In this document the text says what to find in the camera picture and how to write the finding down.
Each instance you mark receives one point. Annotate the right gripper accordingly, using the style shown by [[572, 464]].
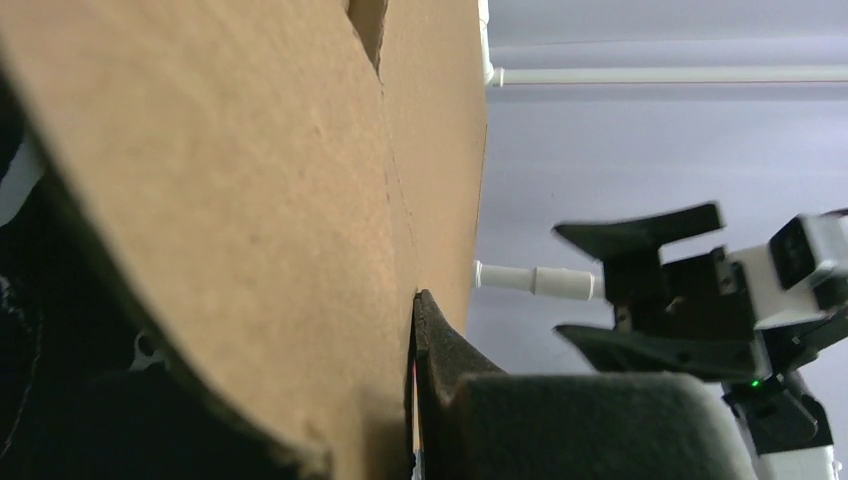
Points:
[[692, 316]]

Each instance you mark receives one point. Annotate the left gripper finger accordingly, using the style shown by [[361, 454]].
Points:
[[478, 422]]

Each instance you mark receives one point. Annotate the brown cardboard box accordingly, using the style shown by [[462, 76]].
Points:
[[230, 208]]

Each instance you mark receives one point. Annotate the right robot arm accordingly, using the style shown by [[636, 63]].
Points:
[[787, 427]]

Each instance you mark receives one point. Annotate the white PVC pipe frame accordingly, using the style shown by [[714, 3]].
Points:
[[764, 152]]

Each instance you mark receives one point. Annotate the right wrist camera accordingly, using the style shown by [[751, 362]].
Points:
[[800, 274]]

